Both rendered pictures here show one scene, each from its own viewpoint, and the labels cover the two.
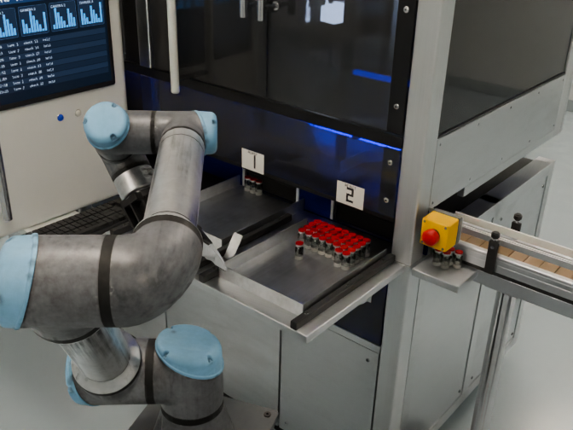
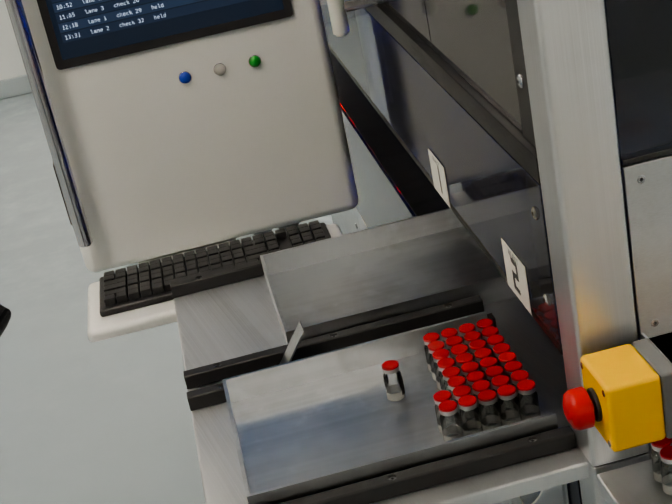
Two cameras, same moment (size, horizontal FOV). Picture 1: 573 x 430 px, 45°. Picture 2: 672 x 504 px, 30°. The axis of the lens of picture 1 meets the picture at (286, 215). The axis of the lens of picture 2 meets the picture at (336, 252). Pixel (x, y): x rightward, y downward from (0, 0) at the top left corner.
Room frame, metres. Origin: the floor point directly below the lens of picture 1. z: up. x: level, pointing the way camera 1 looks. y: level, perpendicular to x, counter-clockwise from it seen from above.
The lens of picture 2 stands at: (0.59, -0.92, 1.66)
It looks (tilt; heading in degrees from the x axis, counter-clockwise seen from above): 24 degrees down; 45
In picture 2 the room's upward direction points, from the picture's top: 12 degrees counter-clockwise
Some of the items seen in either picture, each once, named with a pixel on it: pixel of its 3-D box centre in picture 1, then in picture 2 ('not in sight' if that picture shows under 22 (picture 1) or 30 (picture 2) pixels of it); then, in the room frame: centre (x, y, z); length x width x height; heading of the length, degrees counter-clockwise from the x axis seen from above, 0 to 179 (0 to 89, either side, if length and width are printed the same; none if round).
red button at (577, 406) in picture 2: (431, 236); (584, 407); (1.45, -0.35, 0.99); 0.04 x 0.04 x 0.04; 51
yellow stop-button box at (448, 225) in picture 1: (440, 229); (629, 395); (1.48, -0.38, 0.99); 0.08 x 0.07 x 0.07; 141
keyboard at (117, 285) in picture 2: (88, 223); (216, 264); (1.81, 0.59, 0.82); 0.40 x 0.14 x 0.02; 140
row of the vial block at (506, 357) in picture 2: (341, 237); (506, 368); (1.60, -0.15, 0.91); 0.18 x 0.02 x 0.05; 51
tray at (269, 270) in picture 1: (304, 262); (379, 408); (1.48, -0.05, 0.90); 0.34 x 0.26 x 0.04; 141
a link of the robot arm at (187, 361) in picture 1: (186, 368); not in sight; (0.98, 0.17, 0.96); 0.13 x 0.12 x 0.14; 94
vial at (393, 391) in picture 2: (298, 251); (393, 381); (1.52, -0.03, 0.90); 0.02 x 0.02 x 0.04
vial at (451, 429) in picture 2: (345, 260); (450, 422); (1.48, -0.15, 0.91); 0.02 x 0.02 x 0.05
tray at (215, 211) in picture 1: (231, 209); (391, 272); (1.76, 0.16, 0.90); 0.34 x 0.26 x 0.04; 141
